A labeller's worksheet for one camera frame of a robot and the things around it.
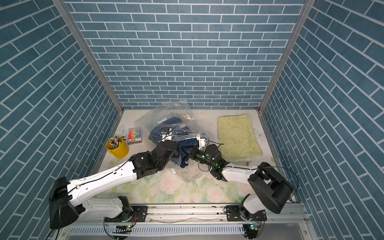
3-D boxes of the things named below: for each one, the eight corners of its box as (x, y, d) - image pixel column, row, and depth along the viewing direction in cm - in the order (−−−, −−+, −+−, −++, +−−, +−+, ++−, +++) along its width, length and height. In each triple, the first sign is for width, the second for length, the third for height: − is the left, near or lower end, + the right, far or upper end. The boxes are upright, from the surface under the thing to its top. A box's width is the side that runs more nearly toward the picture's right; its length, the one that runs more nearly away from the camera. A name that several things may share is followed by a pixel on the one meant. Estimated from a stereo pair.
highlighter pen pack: (128, 145, 101) (127, 143, 99) (129, 130, 109) (128, 128, 107) (142, 142, 103) (141, 140, 101) (142, 128, 111) (141, 126, 109)
